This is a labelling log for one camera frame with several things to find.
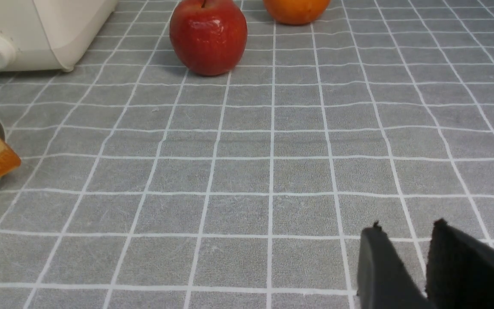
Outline white toaster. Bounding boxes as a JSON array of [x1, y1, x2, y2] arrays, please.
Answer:
[[0, 0, 118, 72]]

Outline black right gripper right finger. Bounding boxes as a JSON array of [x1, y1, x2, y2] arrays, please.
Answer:
[[426, 219, 494, 309]]

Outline orange persimmon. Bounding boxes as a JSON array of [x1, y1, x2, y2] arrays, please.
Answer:
[[263, 0, 331, 25]]

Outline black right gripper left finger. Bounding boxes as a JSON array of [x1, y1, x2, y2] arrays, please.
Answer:
[[357, 221, 433, 309]]

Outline red apple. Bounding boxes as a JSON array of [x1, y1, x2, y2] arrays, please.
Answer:
[[169, 0, 248, 76]]

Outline grey checked tablecloth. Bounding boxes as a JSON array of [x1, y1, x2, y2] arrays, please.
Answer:
[[0, 0, 494, 309]]

